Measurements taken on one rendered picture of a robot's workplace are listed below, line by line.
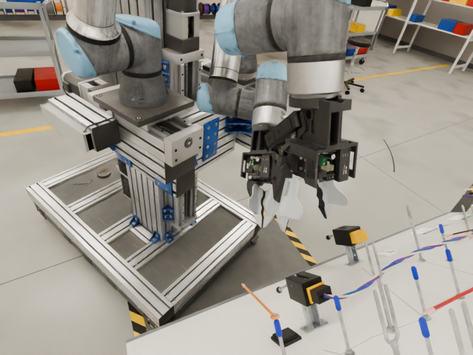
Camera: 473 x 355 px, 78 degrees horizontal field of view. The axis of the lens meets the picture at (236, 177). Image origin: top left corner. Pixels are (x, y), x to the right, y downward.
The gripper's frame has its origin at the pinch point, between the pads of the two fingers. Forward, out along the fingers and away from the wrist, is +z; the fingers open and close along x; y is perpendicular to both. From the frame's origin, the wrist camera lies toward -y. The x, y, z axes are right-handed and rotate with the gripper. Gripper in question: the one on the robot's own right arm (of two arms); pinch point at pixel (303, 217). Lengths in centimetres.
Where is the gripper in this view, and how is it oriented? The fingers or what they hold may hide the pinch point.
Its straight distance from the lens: 51.2
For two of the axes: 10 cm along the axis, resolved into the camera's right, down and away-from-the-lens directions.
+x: 9.1, -2.0, 3.7
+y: 4.2, 3.0, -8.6
